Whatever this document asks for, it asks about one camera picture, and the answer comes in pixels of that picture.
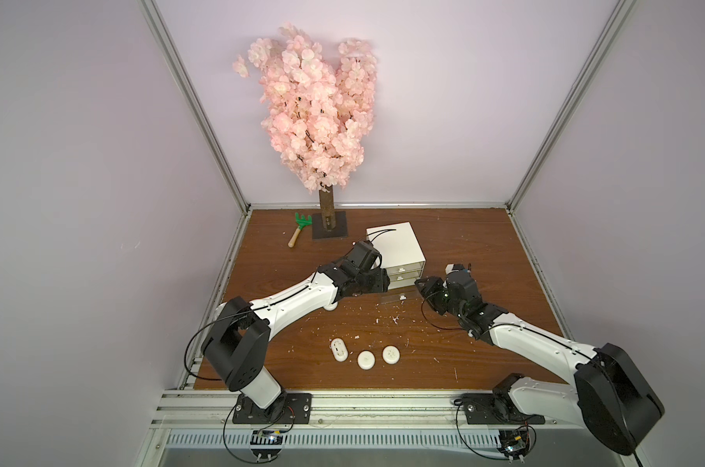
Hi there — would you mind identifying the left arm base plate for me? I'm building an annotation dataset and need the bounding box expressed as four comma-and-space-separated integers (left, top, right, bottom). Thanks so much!
232, 392, 313, 425

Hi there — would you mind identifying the white three-drawer cabinet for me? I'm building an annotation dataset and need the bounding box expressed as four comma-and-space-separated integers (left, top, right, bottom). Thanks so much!
366, 222, 426, 290

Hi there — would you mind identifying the pink blossom artificial tree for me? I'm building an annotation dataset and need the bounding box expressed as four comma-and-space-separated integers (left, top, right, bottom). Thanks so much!
232, 23, 378, 205

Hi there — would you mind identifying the green toy rake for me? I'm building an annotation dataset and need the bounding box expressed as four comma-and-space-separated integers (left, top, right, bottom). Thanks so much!
287, 212, 313, 248

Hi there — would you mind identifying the white round earphone case bottom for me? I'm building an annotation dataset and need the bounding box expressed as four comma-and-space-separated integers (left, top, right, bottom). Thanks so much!
357, 350, 376, 371

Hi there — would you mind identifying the left circuit board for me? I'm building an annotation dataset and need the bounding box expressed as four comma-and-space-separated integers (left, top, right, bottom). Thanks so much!
249, 430, 285, 464

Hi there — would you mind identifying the white round earphone case right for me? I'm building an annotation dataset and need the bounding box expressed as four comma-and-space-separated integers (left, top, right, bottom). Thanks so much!
382, 346, 401, 365

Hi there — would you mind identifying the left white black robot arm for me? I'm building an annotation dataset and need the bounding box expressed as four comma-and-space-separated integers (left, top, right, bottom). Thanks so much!
202, 241, 390, 412

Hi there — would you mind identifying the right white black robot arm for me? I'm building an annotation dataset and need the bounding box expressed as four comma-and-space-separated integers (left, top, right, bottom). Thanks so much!
416, 264, 665, 456

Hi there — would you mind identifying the circuit board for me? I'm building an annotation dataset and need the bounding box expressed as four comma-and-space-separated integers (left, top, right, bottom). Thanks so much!
498, 428, 531, 463
249, 430, 285, 464

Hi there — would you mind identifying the white oval earphone case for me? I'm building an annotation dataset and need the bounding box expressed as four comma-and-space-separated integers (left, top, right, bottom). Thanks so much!
330, 338, 348, 362

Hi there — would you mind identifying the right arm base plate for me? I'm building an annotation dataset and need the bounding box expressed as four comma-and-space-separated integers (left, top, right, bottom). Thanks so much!
459, 393, 546, 425

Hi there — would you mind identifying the right circuit board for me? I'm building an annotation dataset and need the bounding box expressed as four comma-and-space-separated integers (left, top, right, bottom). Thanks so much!
498, 428, 531, 463

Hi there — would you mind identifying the clear bottom drawer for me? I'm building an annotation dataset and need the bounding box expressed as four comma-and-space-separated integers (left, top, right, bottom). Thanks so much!
379, 287, 422, 307

